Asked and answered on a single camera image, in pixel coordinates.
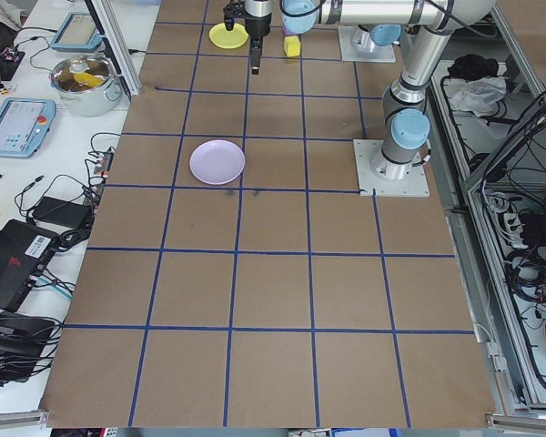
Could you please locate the black box with white label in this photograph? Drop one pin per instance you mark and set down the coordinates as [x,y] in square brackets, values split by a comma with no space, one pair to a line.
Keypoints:
[9,259]

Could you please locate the black cloth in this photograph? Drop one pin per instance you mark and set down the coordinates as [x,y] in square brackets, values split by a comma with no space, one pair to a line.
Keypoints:
[475,66]

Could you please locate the purple round plate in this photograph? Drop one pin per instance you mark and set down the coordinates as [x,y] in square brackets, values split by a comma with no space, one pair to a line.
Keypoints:
[217,161]

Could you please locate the aluminium corner bar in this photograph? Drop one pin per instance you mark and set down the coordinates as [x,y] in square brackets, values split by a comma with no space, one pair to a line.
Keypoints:
[13,418]
[528,419]

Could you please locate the white power strip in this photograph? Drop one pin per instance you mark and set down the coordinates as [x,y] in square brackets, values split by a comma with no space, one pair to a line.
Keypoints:
[512,223]

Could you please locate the purple foam block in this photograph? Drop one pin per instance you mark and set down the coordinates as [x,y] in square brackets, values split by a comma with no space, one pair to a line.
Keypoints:
[287,32]

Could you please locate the glass pot lid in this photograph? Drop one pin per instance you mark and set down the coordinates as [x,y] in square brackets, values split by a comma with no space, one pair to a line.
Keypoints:
[79,68]

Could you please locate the black usb hub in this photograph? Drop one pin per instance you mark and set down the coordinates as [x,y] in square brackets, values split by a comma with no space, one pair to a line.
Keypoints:
[101,165]

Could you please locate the yellow foam block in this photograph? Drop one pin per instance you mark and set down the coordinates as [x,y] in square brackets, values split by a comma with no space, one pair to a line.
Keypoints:
[291,47]

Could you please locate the black power adapter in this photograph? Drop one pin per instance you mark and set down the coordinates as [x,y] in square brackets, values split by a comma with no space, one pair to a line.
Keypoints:
[59,209]

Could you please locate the yellow item inside pot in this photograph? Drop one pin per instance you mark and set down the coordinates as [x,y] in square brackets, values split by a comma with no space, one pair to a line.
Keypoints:
[87,78]

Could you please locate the yellow round plate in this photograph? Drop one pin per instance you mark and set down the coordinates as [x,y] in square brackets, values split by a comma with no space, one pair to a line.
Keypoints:
[229,41]

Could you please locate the aluminium profile post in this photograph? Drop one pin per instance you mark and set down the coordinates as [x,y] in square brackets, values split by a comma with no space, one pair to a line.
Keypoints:
[118,50]

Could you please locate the blue teach pendant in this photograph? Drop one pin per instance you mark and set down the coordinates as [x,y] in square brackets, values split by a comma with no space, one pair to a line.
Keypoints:
[75,29]
[13,125]

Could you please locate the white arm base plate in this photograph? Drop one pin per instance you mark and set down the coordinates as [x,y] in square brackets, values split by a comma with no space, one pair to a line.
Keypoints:
[349,51]
[368,183]

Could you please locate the white crumpled cloth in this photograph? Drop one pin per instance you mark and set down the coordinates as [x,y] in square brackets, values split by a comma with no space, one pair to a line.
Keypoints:
[478,95]

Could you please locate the stainless steel cooking pot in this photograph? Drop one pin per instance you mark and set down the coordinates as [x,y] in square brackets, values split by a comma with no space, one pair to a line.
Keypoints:
[88,102]

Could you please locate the V-shaped metal bar frame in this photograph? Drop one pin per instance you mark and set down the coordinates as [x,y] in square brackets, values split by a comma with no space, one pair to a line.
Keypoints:
[471,255]

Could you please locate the black electronics device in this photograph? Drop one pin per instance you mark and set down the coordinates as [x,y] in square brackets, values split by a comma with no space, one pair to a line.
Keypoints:
[13,343]

